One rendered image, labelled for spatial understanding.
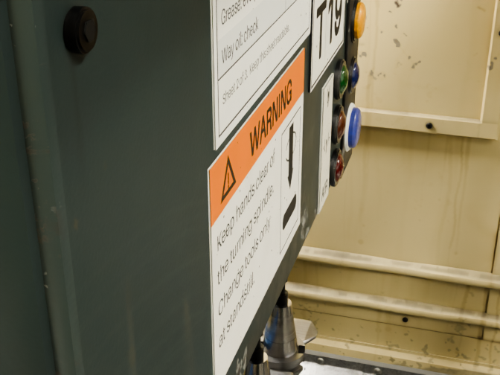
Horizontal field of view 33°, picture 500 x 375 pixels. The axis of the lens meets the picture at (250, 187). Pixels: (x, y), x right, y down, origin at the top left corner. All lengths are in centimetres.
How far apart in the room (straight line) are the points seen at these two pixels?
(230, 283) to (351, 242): 115
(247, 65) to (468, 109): 104
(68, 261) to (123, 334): 5
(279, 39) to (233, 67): 7
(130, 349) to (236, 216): 11
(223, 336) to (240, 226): 5
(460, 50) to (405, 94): 11
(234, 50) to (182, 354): 12
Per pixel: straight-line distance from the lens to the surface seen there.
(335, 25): 53
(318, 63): 49
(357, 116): 61
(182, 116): 28
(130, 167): 24
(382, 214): 146
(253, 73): 35
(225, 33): 31
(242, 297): 38
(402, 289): 153
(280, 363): 105
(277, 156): 41
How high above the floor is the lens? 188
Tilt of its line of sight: 27 degrees down
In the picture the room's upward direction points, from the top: straight up
